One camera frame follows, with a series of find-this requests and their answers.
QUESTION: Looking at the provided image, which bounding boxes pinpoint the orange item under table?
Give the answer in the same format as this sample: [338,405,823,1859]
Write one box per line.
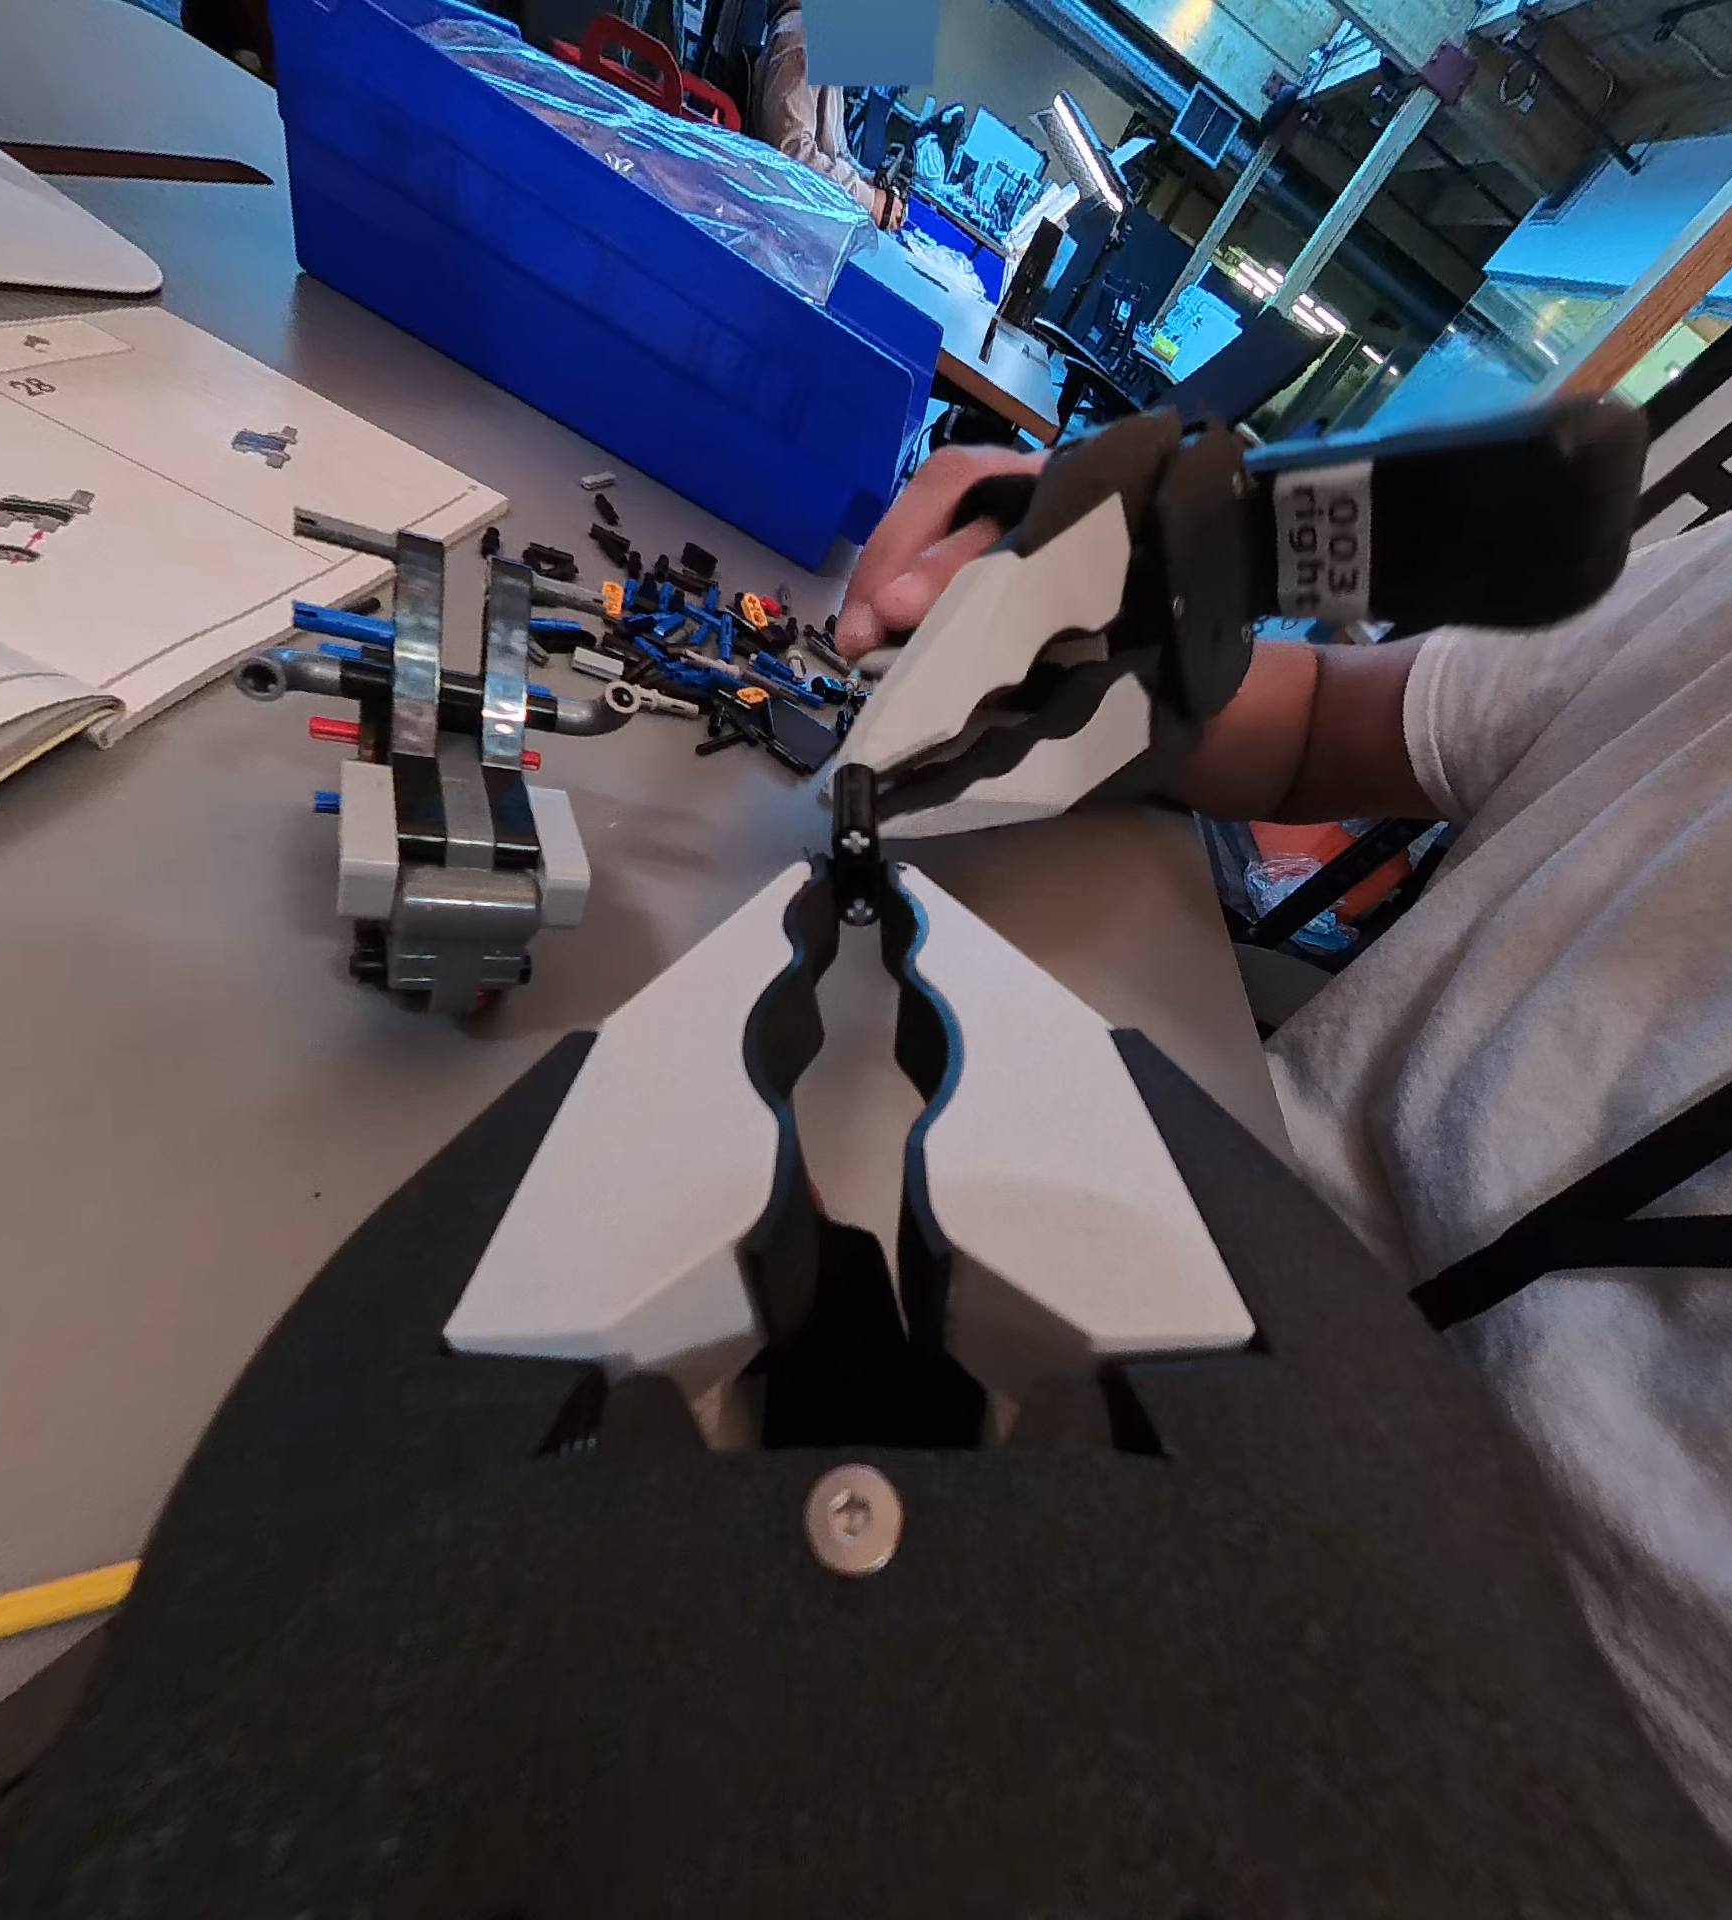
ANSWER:
[1201,816,1454,953]

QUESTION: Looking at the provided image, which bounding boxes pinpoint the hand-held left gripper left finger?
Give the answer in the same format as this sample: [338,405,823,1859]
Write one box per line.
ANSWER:
[440,861,845,1450]

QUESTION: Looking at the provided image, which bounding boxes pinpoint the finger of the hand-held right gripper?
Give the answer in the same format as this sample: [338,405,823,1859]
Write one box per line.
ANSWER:
[870,677,1156,842]
[819,493,1138,779]

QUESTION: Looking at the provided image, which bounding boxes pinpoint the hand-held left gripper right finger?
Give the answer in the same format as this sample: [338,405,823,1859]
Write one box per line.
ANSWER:
[871,865,1258,1450]

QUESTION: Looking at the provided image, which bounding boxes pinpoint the partly built lego model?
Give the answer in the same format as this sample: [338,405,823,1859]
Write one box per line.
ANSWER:
[237,505,658,1025]

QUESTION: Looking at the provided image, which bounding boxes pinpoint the lego instruction booklet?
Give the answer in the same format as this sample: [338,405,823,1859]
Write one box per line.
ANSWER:
[0,305,511,842]

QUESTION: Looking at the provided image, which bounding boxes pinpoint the clear plastic bag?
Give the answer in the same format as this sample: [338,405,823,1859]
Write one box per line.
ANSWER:
[415,14,879,302]

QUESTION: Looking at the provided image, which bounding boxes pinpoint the pile of loose lego pieces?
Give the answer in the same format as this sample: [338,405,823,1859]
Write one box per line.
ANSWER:
[482,468,884,774]

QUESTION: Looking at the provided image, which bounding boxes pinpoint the small black lego assembly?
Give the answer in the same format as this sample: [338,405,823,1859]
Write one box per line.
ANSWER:
[827,762,884,924]

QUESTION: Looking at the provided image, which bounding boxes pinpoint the long yellow lego axle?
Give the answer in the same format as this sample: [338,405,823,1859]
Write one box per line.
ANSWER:
[0,1560,145,1668]

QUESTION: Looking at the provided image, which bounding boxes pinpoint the black harness strap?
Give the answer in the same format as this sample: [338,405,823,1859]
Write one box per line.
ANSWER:
[1409,1034,1732,1334]

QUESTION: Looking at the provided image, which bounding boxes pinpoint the blue plastic bin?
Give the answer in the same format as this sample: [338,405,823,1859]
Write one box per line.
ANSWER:
[266,0,946,572]

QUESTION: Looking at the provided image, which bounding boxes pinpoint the red basket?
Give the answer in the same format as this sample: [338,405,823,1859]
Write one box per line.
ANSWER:
[571,14,740,129]

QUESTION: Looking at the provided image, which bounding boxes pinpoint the wooden post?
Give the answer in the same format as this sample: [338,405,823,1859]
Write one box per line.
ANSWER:
[1562,90,1732,399]

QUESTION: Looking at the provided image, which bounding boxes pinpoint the person's right hand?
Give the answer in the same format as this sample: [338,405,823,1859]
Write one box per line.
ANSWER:
[831,442,1056,680]

